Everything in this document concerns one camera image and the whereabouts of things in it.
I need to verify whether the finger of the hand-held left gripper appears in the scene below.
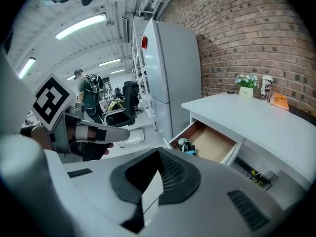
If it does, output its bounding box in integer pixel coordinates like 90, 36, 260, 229
82, 143, 115, 161
64, 113, 131, 144

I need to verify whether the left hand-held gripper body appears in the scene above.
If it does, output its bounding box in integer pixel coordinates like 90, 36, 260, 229
31, 73, 86, 163

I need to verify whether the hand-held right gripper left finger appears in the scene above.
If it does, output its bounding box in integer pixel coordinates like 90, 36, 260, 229
44, 147, 160, 237

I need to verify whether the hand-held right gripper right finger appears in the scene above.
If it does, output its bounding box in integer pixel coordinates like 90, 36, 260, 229
142, 147, 293, 237

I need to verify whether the wooden drawer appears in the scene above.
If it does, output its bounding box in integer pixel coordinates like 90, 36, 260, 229
169, 119, 244, 165

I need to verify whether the green cloth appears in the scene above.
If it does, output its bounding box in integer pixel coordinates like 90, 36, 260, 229
177, 137, 198, 156

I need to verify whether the person's left forearm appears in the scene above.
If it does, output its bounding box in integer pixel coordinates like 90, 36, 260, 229
19, 125, 54, 151

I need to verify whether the white cabinet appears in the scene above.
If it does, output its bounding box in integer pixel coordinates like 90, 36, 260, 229
181, 91, 316, 202

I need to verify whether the yellow green jacket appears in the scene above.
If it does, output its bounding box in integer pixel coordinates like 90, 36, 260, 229
107, 99, 124, 112

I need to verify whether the black yellow box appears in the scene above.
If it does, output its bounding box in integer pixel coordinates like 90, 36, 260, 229
246, 168, 273, 190

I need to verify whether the black green backpack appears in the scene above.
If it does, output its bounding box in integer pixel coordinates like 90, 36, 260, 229
86, 74, 105, 94

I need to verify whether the white metal shelving rack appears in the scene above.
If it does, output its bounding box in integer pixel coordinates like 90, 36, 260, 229
130, 18, 158, 132

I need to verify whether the grey refrigerator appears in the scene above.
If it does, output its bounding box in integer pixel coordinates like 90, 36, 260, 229
142, 18, 202, 142

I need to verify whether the white pot with flowers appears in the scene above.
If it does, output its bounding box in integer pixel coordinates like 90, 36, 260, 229
235, 74, 259, 99

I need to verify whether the ceiling air conditioner unit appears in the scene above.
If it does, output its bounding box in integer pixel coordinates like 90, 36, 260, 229
121, 14, 134, 44

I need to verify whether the orange snack packet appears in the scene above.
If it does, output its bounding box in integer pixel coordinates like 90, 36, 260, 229
269, 92, 290, 111

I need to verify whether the patterned tall cup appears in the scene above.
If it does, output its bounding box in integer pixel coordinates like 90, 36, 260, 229
260, 75, 274, 102

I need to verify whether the black flat pouch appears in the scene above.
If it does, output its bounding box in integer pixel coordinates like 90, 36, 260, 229
288, 104, 316, 126

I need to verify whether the black chrome-frame office chair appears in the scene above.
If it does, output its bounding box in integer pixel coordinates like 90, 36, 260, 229
102, 80, 146, 148

